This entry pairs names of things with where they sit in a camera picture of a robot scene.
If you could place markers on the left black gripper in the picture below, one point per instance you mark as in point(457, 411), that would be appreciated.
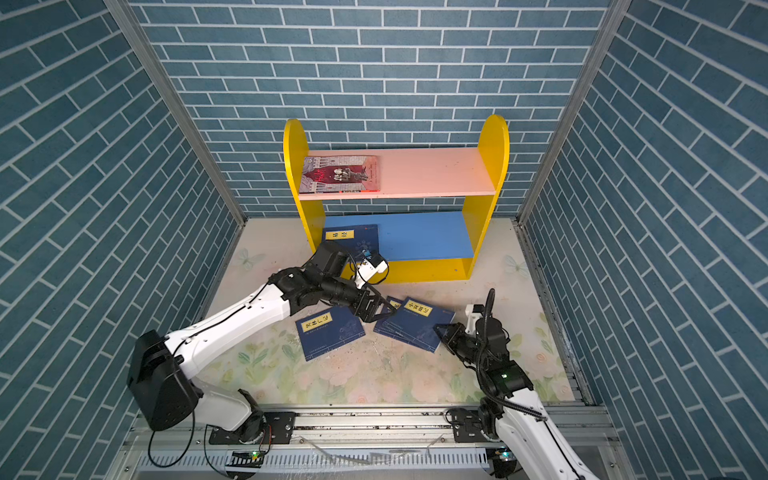
point(367, 313)

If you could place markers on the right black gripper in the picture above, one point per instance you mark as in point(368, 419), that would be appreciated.
point(457, 330)

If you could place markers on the navy book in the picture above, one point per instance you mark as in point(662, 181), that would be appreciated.
point(416, 320)
point(328, 330)
point(383, 327)

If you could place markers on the navy book paw print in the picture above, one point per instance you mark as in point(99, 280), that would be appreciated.
point(360, 241)

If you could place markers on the pink red cover book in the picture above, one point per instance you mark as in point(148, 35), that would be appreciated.
point(340, 174)

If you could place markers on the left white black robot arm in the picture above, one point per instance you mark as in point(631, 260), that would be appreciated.
point(163, 374)

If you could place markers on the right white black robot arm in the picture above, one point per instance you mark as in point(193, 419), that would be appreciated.
point(510, 410)

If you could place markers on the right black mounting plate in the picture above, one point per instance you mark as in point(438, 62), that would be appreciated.
point(466, 426)

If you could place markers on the black mounting plate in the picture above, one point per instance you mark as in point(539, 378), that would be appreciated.
point(466, 426)
point(274, 428)

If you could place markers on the yellow pink blue bookshelf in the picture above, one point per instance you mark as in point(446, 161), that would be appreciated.
point(418, 246)

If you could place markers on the right green circuit board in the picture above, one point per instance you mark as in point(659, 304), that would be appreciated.
point(502, 462)

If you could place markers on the green circuit board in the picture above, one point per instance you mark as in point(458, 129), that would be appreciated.
point(502, 462)
point(246, 459)

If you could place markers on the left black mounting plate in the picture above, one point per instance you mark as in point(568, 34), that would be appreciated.
point(274, 428)

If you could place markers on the left green circuit board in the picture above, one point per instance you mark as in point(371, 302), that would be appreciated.
point(246, 459)

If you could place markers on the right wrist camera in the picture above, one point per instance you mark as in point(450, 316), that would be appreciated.
point(473, 312)

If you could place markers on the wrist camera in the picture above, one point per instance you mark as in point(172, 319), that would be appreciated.
point(473, 312)
point(372, 264)

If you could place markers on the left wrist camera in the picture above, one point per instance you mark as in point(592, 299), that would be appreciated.
point(372, 264)

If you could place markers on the white slotted cable duct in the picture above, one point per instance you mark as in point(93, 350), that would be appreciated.
point(313, 460)

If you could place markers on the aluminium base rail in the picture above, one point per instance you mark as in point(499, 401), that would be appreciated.
point(144, 455)

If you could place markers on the left aluminium corner post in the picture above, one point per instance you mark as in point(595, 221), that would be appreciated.
point(139, 42)

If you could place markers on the aluminium corner post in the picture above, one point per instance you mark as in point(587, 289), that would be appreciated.
point(139, 42)
point(596, 55)

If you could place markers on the right aluminium corner post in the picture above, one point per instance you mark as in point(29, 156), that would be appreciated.
point(596, 55)

